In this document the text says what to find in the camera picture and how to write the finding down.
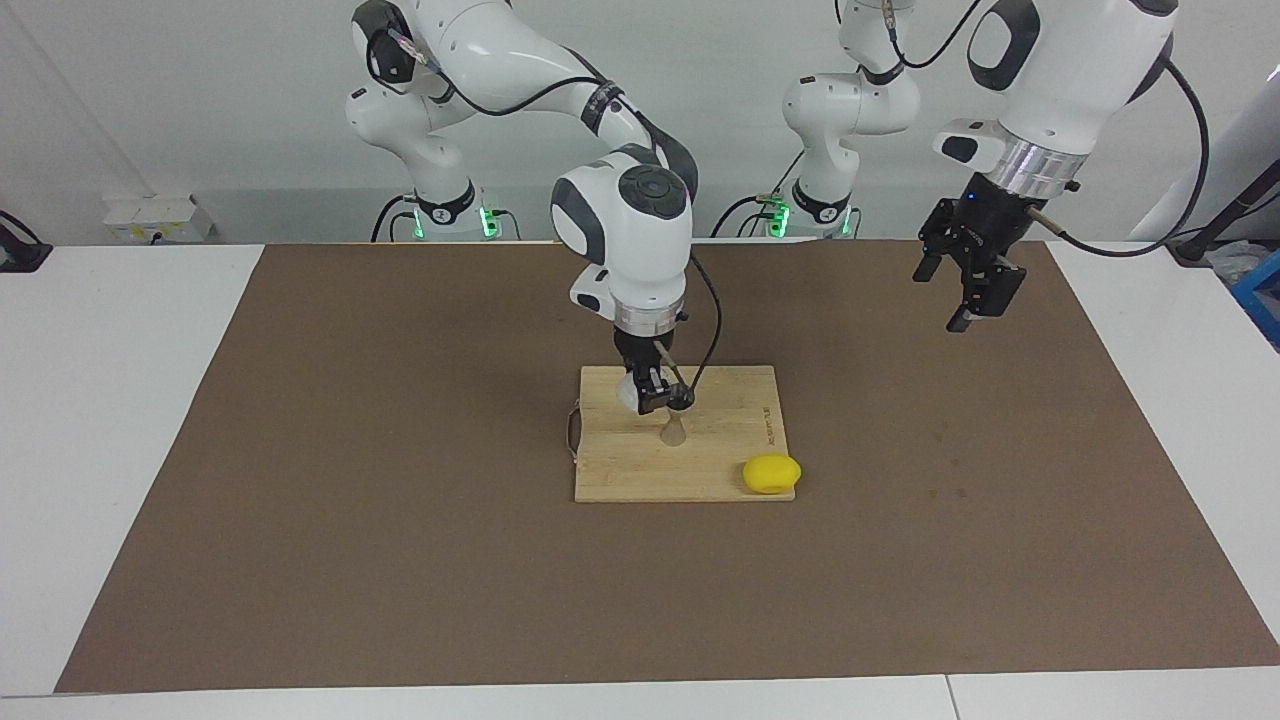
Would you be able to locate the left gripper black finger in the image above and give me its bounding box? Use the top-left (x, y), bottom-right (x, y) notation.
top-left (946, 254), bottom-right (1027, 335)
top-left (913, 199), bottom-right (967, 284)

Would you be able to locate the steel double jigger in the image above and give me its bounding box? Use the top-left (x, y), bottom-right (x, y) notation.
top-left (660, 392), bottom-right (694, 447)

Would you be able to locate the wooden cutting board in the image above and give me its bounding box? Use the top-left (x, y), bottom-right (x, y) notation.
top-left (563, 365), bottom-right (798, 504)

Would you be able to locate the yellow lemon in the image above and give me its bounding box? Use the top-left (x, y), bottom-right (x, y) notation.
top-left (741, 454), bottom-right (803, 497)

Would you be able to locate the black stand pole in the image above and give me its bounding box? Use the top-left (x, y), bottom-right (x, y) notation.
top-left (1163, 160), bottom-right (1280, 269)

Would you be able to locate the blue box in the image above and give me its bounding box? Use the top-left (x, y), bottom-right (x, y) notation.
top-left (1230, 250), bottom-right (1280, 351)

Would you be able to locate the brown table mat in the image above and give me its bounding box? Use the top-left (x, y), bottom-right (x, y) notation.
top-left (55, 238), bottom-right (1280, 694)

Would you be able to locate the white power strip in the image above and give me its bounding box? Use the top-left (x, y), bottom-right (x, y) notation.
top-left (103, 195), bottom-right (218, 245)

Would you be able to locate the black clamp block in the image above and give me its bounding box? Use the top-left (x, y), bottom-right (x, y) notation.
top-left (0, 210), bottom-right (53, 273)

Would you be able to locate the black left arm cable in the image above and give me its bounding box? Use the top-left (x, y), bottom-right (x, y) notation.
top-left (880, 0), bottom-right (1211, 259)

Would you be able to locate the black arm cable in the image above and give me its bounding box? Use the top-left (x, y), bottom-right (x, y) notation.
top-left (385, 25), bottom-right (724, 401)
top-left (880, 0), bottom-right (1211, 259)

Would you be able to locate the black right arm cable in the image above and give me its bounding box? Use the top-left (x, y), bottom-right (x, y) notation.
top-left (385, 25), bottom-right (724, 401)

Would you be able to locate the black base cable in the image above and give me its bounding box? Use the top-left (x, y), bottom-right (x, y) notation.
top-left (710, 193), bottom-right (773, 241)
top-left (370, 193), bottom-right (416, 243)

